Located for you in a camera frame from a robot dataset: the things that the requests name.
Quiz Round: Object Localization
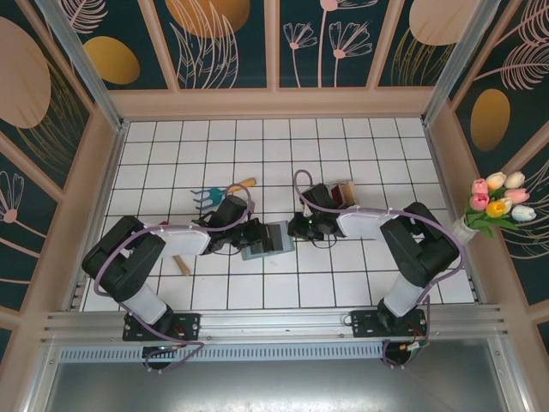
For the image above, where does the grey-green card holder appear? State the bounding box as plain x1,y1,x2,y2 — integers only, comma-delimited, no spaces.
240,220,296,262

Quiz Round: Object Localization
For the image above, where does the metal sheet shelf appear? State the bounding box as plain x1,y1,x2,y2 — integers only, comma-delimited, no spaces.
25,336,528,412

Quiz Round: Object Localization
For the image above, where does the white vase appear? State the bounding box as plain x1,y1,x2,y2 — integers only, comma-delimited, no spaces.
452,216,479,246

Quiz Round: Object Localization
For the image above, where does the left controller board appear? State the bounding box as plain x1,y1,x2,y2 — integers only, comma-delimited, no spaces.
142,344,179,374

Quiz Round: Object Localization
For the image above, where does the controller board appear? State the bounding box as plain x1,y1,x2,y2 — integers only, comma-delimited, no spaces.
142,344,179,374
381,338,430,370

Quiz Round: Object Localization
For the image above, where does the right controller board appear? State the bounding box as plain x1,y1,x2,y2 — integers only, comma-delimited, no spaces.
381,338,430,370

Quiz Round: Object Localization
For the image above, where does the tulip bouquet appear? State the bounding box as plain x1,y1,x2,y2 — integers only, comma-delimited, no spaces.
465,170,537,239

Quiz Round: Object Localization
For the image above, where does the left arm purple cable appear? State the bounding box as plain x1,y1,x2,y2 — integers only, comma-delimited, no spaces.
94,183,254,373

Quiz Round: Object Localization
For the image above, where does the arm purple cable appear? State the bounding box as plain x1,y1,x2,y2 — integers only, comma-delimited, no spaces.
94,183,254,373
293,170,468,370

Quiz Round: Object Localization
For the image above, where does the teal garden fork wooden handle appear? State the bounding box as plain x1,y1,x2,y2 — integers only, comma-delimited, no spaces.
190,177,257,211

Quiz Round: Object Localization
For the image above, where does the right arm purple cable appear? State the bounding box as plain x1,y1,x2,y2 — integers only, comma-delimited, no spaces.
293,170,468,370

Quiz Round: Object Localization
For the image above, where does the red trowel wooden handle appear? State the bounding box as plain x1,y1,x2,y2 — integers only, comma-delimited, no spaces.
160,220,192,277

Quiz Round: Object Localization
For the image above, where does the aluminium mounting rail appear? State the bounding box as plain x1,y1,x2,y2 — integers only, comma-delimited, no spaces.
40,304,514,344

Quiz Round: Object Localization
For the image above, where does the slotted grey cable duct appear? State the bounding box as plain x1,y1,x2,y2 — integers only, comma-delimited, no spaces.
57,345,387,364

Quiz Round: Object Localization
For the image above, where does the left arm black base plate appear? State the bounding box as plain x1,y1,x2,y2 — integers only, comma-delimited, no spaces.
122,312,202,342

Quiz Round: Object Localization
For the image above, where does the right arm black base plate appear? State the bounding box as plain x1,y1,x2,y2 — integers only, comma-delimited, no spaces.
349,308,430,340

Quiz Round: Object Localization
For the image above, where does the aluminium table side rail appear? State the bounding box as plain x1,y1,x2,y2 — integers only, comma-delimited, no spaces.
422,119,490,304
63,121,130,311

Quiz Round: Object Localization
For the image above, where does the aluminium corner post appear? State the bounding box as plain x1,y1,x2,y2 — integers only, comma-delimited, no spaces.
33,0,130,132
422,0,503,125

